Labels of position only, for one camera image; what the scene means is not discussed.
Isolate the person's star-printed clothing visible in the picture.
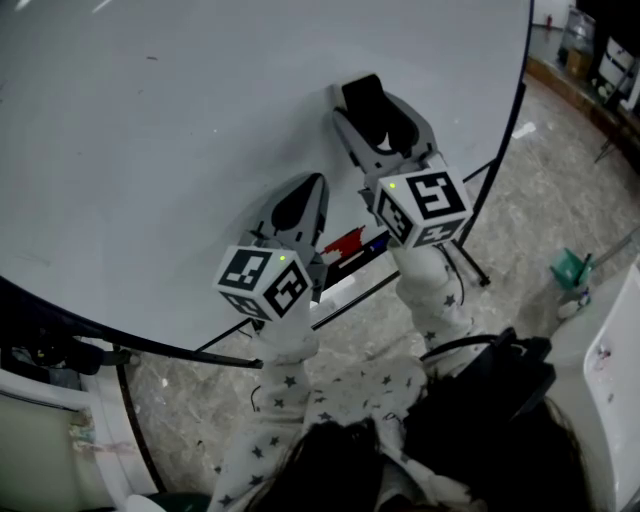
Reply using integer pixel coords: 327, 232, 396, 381
207, 349, 489, 512

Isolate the cardboard box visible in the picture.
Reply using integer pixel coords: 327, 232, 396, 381
566, 48, 592, 79

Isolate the black eraser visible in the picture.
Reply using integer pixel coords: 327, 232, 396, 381
341, 73, 389, 144

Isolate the white appliance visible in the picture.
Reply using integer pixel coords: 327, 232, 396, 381
597, 34, 639, 84

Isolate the person's right forearm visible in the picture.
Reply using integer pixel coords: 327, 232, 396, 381
388, 242, 484, 364

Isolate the white cabinet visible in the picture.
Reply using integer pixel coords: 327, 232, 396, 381
0, 368, 161, 512

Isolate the person's left forearm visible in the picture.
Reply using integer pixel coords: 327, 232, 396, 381
248, 298, 322, 431

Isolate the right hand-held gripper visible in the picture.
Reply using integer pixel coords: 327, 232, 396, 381
331, 81, 474, 250

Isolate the red marker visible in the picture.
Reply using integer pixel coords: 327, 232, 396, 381
322, 226, 369, 257

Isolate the clear water bottle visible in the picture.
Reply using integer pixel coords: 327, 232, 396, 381
560, 5, 597, 60

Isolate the white whiteboard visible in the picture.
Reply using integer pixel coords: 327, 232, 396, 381
0, 0, 535, 370

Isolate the green dustpan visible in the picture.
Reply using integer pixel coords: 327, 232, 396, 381
549, 246, 595, 292

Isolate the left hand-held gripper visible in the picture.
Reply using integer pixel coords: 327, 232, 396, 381
212, 171, 332, 322

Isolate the black whiteboard tray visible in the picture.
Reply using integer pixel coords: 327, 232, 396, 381
322, 228, 399, 289

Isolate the black chest pack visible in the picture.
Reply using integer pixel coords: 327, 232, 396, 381
401, 326, 559, 501

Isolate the white table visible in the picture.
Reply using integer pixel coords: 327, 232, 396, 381
582, 263, 640, 512

